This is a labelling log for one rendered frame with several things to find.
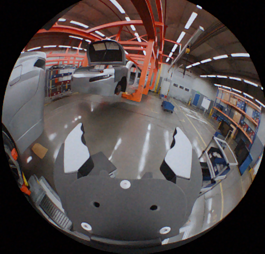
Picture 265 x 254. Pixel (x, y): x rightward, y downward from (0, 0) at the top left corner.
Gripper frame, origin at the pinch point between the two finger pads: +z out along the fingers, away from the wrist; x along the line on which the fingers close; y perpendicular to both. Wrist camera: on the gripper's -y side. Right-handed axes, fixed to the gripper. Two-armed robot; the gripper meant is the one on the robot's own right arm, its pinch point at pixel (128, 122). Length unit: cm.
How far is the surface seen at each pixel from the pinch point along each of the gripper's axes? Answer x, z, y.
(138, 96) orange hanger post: 25, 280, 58
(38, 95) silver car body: -91, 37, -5
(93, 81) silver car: -89, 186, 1
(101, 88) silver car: -70, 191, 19
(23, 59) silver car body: -91, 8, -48
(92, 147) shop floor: -71, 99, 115
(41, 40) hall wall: -869, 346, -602
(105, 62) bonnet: -97, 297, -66
